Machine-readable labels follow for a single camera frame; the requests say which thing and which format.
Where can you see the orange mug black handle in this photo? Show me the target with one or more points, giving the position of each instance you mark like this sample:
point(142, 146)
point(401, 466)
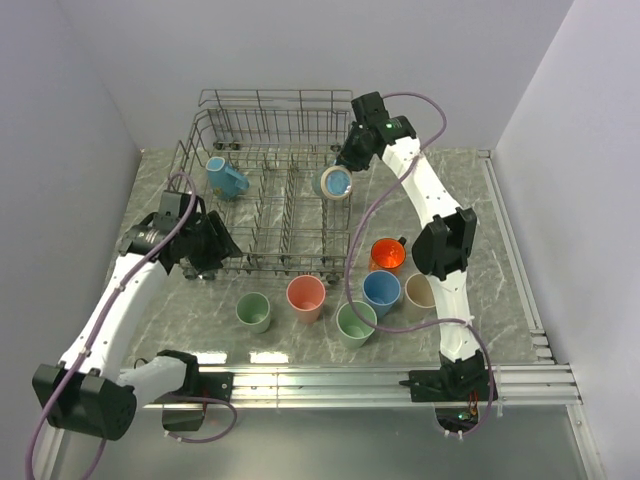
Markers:
point(388, 254)

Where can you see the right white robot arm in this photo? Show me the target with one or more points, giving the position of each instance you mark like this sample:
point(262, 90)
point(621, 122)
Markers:
point(441, 251)

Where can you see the light blue floral mug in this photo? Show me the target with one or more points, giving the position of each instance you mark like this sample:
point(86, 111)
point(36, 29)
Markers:
point(226, 182)

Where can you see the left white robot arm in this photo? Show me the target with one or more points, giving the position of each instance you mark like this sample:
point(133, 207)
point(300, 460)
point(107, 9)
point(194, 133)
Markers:
point(87, 391)

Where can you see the teal patterned mug yellow inside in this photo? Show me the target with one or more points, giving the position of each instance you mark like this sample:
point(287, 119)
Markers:
point(333, 182)

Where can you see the grey wire dish rack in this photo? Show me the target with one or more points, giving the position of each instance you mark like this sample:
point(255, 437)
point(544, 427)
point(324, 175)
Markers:
point(279, 139)

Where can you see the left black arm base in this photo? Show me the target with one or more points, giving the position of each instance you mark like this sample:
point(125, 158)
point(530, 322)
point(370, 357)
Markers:
point(185, 410)

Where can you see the green plastic cup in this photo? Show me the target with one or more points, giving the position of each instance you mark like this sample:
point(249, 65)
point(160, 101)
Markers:
point(356, 323)
point(253, 310)

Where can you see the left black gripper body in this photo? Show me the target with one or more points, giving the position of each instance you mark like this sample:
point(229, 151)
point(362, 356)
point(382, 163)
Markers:
point(203, 243)

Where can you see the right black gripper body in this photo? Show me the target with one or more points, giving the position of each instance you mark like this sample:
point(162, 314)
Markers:
point(353, 154)

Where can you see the pink plastic cup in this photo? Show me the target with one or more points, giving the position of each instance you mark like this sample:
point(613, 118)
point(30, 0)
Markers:
point(306, 295)

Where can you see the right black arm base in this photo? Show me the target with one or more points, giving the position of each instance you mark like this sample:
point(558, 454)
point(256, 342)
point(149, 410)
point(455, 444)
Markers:
point(461, 394)

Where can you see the blue plastic cup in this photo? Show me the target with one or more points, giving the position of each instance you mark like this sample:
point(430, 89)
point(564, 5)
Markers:
point(381, 290)

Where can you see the beige plastic cup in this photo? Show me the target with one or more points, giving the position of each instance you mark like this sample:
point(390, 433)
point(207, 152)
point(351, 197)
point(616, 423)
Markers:
point(418, 298)

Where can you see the aluminium mounting rail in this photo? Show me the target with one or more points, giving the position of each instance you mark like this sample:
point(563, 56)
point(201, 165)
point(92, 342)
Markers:
point(344, 386)

